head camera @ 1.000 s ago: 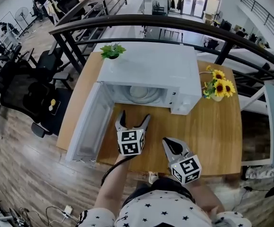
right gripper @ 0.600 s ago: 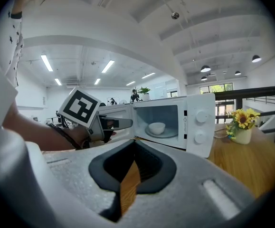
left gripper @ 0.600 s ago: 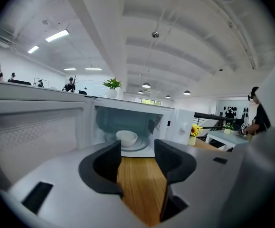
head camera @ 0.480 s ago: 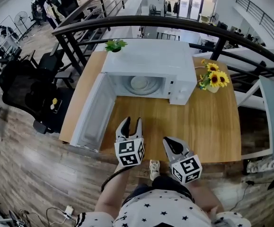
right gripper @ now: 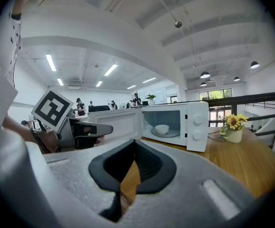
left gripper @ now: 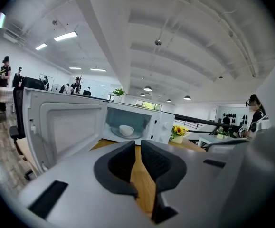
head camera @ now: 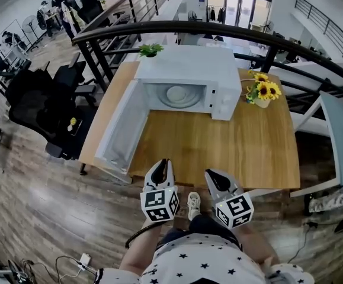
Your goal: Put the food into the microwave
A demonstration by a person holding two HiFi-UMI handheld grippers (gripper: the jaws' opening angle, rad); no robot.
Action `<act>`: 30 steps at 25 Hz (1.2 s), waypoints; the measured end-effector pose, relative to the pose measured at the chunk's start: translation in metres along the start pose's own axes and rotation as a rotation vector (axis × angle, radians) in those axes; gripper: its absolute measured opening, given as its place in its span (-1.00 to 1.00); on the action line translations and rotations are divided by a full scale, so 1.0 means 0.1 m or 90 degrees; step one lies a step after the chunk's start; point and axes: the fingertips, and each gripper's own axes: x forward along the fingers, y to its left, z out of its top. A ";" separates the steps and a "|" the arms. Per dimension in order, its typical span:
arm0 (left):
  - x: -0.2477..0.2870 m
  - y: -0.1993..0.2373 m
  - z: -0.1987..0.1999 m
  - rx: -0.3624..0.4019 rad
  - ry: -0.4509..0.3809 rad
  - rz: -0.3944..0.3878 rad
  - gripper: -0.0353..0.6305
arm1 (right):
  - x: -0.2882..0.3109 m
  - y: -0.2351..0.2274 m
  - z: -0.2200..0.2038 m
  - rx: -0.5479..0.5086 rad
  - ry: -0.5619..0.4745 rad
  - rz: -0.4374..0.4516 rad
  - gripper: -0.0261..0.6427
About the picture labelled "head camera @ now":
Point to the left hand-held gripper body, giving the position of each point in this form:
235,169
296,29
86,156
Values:
159,203

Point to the round microwave turntable plate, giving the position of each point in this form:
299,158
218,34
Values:
177,95

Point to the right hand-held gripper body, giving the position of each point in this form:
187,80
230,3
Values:
235,209

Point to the floral patterned cloth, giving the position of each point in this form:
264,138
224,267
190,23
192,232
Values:
334,198

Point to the person's star print shirt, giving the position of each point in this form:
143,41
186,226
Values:
203,262

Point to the person's right forearm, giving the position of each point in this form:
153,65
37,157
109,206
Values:
255,244

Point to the person's left forearm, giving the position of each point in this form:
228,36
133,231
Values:
137,250

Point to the black office chair with armrests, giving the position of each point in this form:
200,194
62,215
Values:
73,75

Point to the person's dark trousers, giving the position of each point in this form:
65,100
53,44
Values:
206,226

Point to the white microwave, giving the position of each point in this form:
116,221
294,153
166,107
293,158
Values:
189,67

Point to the black balcony railing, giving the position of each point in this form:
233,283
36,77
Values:
328,25

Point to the sunflowers in white pot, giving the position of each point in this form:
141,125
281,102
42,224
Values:
264,92

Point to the white power strip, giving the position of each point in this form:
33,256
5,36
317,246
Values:
84,261

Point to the yellow and white small item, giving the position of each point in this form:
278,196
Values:
73,123

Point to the black curved metal railing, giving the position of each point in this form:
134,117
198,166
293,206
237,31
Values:
189,27

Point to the person's beige sneaker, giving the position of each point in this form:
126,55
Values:
194,204

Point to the glass entrance doors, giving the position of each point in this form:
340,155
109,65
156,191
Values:
239,1

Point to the large black office chair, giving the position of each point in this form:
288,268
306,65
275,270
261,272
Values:
35,102

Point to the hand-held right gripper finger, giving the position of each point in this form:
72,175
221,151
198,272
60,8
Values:
218,182
228,183

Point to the small green potted plant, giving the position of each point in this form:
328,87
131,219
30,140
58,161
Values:
150,49

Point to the hanging dark clothes rack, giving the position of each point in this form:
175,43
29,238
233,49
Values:
217,14

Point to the black standing fan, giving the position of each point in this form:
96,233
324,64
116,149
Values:
32,25

